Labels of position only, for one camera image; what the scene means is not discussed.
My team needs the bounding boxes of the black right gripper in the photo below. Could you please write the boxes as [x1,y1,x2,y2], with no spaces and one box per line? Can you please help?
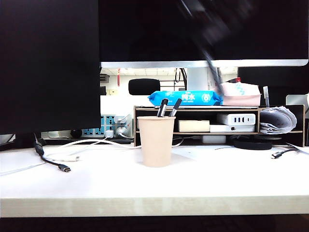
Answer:
[197,0,254,48]

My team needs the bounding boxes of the black marker with white label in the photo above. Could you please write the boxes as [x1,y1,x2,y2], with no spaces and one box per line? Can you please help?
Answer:
[169,98,183,118]
[156,98,169,118]
[193,33,225,96]

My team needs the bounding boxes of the beige paper cup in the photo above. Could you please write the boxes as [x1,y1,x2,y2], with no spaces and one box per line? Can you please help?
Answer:
[137,116,176,168]

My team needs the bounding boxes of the silver monitor stand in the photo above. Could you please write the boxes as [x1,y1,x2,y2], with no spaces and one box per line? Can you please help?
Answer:
[186,67,209,92]

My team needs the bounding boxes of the silver bezel computer monitor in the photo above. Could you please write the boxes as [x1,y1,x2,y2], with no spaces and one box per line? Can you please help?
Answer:
[98,0,309,69]

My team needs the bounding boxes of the pink tissue pack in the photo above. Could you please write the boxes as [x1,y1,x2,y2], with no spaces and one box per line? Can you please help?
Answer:
[218,81,262,107]

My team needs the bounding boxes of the blue wet wipes pack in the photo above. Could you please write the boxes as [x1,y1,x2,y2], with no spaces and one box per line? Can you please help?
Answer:
[148,90,223,106]

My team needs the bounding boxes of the black background monitor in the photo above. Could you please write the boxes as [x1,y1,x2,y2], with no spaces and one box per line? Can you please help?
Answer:
[237,67,309,107]

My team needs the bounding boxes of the wooden desk shelf organizer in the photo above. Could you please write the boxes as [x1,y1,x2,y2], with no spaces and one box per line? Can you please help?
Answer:
[133,105,305,147]

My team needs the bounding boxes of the clear capped pen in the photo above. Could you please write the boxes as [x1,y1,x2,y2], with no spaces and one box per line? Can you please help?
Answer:
[262,86,270,108]

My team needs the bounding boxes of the black office chair headrest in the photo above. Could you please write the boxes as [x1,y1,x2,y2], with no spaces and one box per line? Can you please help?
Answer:
[128,78,161,96]

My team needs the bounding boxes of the white multi-port charger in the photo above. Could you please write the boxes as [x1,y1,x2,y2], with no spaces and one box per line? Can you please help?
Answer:
[216,113,256,126]

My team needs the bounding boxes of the cream rectangular box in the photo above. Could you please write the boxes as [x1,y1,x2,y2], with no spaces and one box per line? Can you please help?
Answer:
[178,120,210,133]

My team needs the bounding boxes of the flat white box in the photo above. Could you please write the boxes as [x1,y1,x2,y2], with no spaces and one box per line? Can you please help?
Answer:
[209,124,255,133]

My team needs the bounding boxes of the rolled printed papers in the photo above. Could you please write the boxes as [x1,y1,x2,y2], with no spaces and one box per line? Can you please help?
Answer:
[259,107,297,135]

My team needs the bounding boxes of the white power adapter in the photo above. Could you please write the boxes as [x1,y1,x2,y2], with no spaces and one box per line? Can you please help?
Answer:
[202,135,226,145]

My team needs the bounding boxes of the black round disc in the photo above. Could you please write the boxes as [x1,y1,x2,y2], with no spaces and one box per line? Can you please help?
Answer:
[233,138,273,151]

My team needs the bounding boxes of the large white power plug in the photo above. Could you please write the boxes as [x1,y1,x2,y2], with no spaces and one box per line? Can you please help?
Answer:
[115,126,131,139]

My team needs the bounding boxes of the blue white power strip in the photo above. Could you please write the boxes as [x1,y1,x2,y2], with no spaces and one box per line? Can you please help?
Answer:
[81,114,134,139]

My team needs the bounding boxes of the white paper sheet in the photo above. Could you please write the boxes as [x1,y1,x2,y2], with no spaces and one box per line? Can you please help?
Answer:
[286,142,309,156]

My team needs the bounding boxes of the large black monitor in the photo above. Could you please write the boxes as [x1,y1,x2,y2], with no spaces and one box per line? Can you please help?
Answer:
[0,0,102,135]

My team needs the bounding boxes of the thin black connector cable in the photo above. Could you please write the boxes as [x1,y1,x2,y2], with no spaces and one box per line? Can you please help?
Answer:
[270,148,299,160]

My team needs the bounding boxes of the white cable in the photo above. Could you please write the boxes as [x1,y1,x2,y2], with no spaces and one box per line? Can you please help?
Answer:
[44,136,142,163]

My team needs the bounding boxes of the black USB-C cable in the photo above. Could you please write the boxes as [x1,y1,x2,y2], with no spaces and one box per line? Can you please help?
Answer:
[33,138,72,173]

